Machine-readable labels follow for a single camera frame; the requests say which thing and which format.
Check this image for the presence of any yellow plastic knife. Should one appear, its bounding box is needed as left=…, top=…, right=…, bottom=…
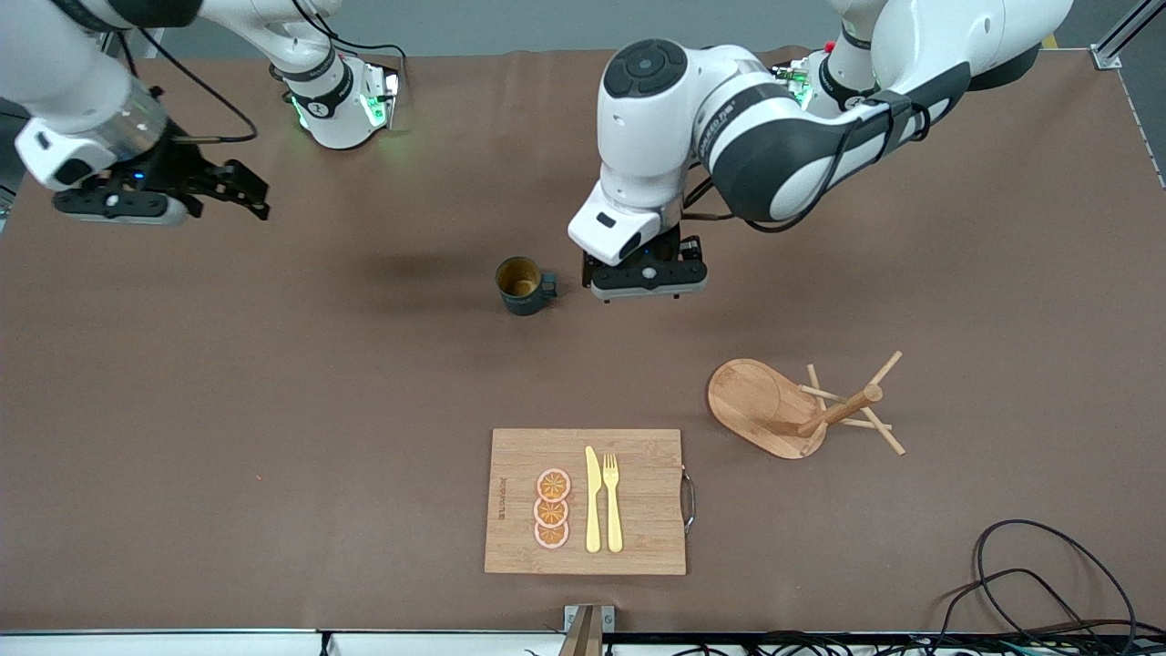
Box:
left=585, top=446, right=603, bottom=554

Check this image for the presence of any black base cable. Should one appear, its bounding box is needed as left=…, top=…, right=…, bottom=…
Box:
left=314, top=35, right=408, bottom=90

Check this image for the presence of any dark green cup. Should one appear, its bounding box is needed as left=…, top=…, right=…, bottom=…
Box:
left=495, top=256, right=558, bottom=317

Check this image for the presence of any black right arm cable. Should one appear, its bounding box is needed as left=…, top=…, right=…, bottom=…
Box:
left=114, top=26, right=260, bottom=147

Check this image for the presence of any wooden cup rack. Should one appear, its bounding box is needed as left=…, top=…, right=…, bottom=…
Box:
left=707, top=350, right=907, bottom=461

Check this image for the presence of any black looped floor cable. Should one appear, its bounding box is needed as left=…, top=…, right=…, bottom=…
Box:
left=973, top=518, right=1141, bottom=652
left=931, top=569, right=1108, bottom=655

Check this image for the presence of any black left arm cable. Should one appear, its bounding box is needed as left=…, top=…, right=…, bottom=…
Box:
left=683, top=91, right=932, bottom=235

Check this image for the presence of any black cable bundle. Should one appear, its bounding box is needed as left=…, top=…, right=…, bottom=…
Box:
left=524, top=629, right=1166, bottom=656

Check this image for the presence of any brown table cover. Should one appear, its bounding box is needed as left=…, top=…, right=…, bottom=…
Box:
left=0, top=46, right=1166, bottom=634

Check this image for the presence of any grey metal mounting bracket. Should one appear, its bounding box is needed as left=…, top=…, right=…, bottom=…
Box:
left=557, top=603, right=617, bottom=656

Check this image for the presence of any white table edge rail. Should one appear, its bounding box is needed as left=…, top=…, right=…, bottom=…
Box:
left=0, top=629, right=566, bottom=656

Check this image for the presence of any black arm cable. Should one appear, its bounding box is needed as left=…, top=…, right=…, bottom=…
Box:
left=683, top=91, right=932, bottom=235
left=114, top=26, right=260, bottom=147

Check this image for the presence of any yellow plastic fork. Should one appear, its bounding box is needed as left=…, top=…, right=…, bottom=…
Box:
left=602, top=453, right=625, bottom=554

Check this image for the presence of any bamboo cutting board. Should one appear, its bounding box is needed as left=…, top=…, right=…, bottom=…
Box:
left=484, top=428, right=696, bottom=577

